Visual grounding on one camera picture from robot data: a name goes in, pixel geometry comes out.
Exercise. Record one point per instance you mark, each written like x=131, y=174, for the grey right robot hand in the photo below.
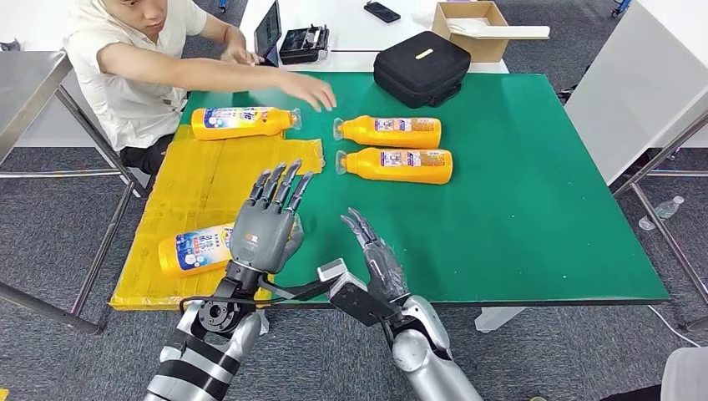
x=384, y=271

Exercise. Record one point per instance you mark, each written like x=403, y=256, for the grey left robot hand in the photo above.
x=260, y=238

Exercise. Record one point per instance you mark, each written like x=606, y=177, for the orange detergent bottle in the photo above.
x=265, y=130
x=193, y=252
x=387, y=172
x=387, y=138

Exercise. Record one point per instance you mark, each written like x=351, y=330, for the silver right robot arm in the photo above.
x=426, y=365

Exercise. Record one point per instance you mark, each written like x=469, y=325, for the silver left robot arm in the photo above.
x=193, y=360

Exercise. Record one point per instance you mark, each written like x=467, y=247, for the person's right forearm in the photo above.
x=238, y=77

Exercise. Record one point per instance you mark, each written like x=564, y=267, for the person's left forearm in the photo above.
x=229, y=36

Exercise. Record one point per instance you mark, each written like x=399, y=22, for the clear plastic water bottle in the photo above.
x=665, y=210

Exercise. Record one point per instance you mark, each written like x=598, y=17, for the yellow taped cardboard sheet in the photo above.
x=182, y=182

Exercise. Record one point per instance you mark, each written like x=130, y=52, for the white table leg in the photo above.
x=492, y=321

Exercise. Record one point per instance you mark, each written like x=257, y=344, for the person's right hand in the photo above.
x=307, y=88

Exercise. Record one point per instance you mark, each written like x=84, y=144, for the person's hand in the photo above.
x=307, y=88
x=240, y=54

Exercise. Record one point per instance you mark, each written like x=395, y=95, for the person's left hand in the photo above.
x=240, y=54

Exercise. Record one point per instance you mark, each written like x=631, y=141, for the black zip case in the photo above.
x=409, y=77

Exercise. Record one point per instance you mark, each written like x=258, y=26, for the black plastic tool tray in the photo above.
x=302, y=47

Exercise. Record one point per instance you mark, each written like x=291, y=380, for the dark tablet with stand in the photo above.
x=268, y=33

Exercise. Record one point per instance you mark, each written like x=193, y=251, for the white table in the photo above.
x=343, y=33

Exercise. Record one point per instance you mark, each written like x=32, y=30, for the blue caster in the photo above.
x=620, y=6
x=222, y=5

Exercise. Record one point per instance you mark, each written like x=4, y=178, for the brown cardboard box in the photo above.
x=487, y=50

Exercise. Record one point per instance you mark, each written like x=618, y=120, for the black smartphone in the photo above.
x=383, y=12

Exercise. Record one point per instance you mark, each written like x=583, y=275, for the white foam sheet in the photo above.
x=514, y=32

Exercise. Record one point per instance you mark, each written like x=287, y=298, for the stainless steel table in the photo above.
x=27, y=83

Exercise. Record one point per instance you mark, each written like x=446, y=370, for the small dark object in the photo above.
x=8, y=45

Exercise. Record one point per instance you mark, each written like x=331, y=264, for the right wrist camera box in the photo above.
x=359, y=301

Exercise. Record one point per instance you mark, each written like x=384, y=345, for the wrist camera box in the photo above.
x=298, y=290
x=359, y=301

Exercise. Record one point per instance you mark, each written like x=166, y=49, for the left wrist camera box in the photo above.
x=298, y=290

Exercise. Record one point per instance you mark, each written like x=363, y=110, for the steel table frame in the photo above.
x=680, y=174

